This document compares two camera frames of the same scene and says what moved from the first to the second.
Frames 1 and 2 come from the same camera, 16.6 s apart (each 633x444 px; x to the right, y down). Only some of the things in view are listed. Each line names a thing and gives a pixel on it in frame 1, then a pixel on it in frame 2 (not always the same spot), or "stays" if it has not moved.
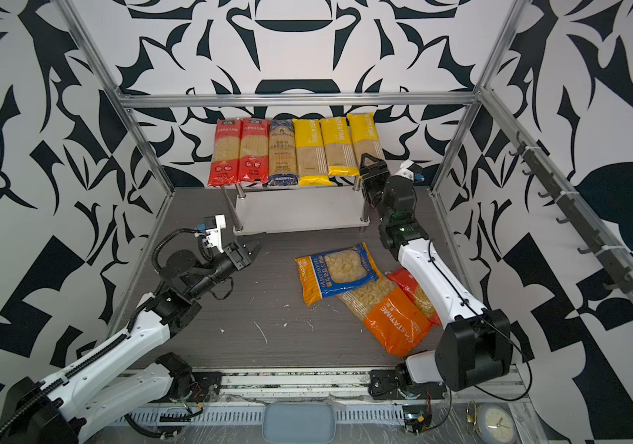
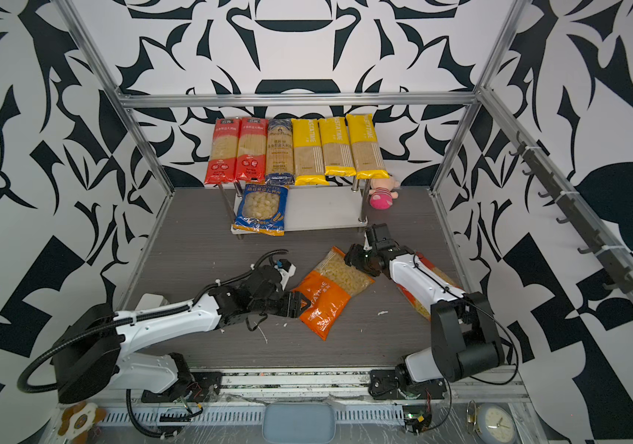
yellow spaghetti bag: (364, 139) stays
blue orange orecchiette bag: (327, 273) -> (262, 209)
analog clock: (496, 424) stays
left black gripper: (236, 252) -> (293, 310)
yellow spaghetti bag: (339, 148) stays
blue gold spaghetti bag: (282, 157) stays
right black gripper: (372, 182) -> (355, 252)
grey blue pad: (299, 423) stays
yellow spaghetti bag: (311, 162) stays
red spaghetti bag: (254, 159) stays
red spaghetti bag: (225, 167) stays
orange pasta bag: (390, 316) -> (334, 282)
